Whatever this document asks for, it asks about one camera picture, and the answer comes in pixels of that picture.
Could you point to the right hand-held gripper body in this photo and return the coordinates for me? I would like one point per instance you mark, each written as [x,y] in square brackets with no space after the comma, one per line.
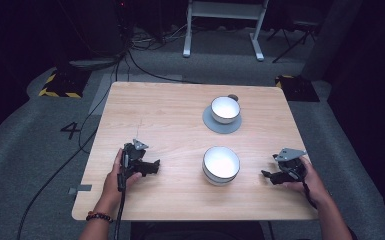
[291,170]

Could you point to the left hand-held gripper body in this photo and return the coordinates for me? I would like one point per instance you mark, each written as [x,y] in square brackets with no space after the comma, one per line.
[131,160]

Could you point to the white bowl with dark rim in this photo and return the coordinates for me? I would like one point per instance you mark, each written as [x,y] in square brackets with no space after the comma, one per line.
[216,183]
[225,108]
[220,163]

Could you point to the person's right hand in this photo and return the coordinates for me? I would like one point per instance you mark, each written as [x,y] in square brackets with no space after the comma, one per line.
[315,188]

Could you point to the person's left hand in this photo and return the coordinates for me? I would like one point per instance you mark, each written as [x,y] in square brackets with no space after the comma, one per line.
[110,186]

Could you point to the grey tape strip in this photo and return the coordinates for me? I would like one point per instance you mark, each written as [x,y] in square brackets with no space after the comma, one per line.
[80,189]

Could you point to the grey round coaster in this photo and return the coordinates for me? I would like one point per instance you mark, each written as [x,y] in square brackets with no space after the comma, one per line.
[220,128]

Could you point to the black yellow striped stand base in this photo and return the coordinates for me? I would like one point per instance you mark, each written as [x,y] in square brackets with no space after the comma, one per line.
[65,83]
[296,88]

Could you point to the dark round table grommet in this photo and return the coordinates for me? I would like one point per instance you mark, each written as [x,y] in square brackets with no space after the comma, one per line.
[235,97]

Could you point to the person's dark clothing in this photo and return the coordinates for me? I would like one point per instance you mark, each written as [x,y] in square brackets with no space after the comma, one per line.
[196,231]

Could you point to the grey stand base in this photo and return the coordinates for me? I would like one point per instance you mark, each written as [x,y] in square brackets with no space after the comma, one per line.
[93,64]

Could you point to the black tripod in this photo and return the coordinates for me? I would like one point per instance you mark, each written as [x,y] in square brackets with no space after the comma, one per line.
[293,36]

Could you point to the grey curtain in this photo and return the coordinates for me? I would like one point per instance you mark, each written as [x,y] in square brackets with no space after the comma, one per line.
[333,36]

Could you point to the white metal table frame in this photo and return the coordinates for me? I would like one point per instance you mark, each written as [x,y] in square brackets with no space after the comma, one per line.
[225,10]

